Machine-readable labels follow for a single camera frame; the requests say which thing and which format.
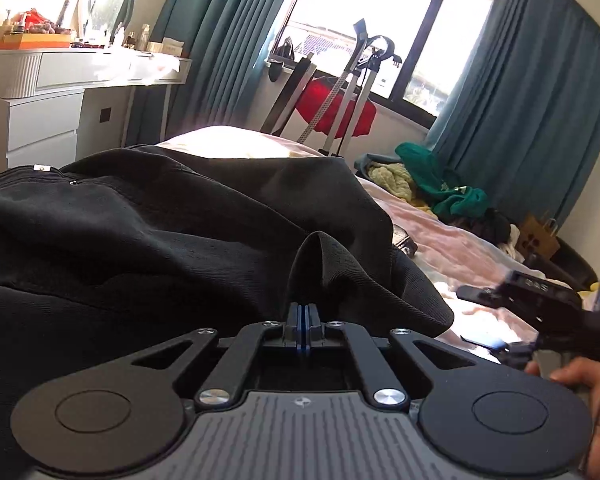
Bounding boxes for red garment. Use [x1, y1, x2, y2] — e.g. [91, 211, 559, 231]
[296, 79, 377, 139]

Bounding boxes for brown paper bag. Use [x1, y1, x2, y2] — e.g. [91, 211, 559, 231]
[516, 214, 560, 259]

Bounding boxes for black pants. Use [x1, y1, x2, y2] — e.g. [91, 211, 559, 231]
[0, 146, 454, 479]

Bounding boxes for green garment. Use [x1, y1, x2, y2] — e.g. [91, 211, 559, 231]
[394, 142, 490, 222]

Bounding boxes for teal curtain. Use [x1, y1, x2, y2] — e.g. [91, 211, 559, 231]
[425, 0, 600, 223]
[124, 0, 285, 145]

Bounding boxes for window with dark frame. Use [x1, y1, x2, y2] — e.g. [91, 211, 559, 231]
[270, 0, 493, 128]

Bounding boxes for white dressing table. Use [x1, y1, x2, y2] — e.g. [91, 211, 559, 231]
[0, 48, 192, 172]

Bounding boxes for pastel bed sheet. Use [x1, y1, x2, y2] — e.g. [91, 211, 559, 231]
[157, 123, 600, 366]

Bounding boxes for white air purifier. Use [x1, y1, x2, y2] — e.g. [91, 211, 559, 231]
[260, 53, 316, 136]

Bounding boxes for yellow knitted garment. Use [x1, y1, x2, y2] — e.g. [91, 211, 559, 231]
[367, 162, 416, 203]

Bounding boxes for left teal curtain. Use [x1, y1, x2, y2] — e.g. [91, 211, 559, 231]
[124, 0, 285, 145]

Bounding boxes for right teal curtain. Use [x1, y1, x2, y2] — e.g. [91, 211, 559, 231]
[425, 0, 600, 223]

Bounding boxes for black armchair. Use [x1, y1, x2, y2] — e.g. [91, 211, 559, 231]
[524, 245, 598, 292]

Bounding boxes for person's right hand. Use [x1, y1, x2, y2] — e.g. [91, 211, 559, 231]
[548, 356, 600, 480]

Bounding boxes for orange tray with items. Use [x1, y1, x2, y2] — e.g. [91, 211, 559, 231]
[0, 9, 76, 50]

